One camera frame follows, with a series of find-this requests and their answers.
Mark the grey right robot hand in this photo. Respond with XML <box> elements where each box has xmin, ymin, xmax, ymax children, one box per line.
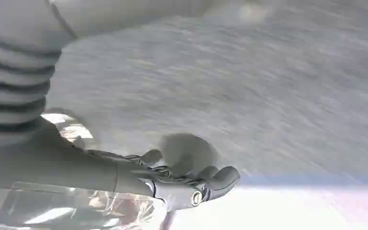
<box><xmin>0</xmin><ymin>118</ymin><xmax>241</xmax><ymax>212</ymax></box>

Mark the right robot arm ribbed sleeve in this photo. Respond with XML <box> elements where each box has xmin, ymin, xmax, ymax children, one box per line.
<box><xmin>0</xmin><ymin>0</ymin><xmax>77</xmax><ymax>150</ymax></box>

